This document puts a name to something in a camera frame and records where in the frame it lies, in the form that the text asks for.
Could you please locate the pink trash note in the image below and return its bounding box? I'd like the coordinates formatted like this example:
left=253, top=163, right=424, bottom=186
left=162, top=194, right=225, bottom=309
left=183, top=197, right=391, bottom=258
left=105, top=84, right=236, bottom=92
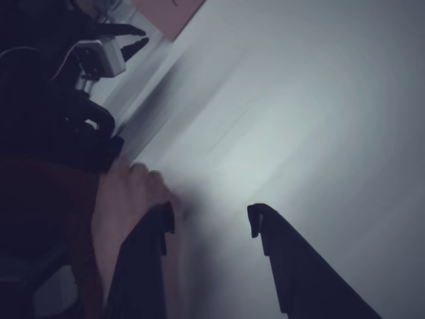
left=131, top=0, right=207, bottom=41

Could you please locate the white gripper camera box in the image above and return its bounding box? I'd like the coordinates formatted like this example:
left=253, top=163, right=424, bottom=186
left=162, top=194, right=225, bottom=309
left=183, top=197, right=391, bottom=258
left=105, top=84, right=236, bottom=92
left=71, top=39, right=128, bottom=80

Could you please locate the person's right hand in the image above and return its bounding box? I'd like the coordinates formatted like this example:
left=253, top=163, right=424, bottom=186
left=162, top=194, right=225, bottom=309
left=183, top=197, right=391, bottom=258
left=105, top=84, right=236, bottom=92
left=92, top=161, right=173, bottom=313

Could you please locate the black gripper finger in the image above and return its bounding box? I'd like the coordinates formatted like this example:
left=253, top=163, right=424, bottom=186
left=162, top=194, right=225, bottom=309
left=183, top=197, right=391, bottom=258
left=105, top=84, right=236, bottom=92
left=94, top=22, right=147, bottom=37
left=120, top=36, right=150, bottom=62
left=246, top=203, right=383, bottom=319
left=106, top=201, right=175, bottom=319

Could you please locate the person's left forearm red sleeve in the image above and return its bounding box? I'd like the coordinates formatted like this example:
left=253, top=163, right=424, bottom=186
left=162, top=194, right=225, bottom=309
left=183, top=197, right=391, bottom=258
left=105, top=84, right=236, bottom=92
left=0, top=156, right=102, bottom=319

